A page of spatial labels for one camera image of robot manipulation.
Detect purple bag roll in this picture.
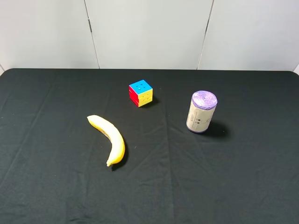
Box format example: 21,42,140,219
186,91,218,133

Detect multicoloured puzzle cube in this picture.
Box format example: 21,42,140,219
128,79,153,107

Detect yellow banana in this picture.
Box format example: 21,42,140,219
87,115,125,167

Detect black tablecloth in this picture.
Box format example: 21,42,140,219
0,69,299,224

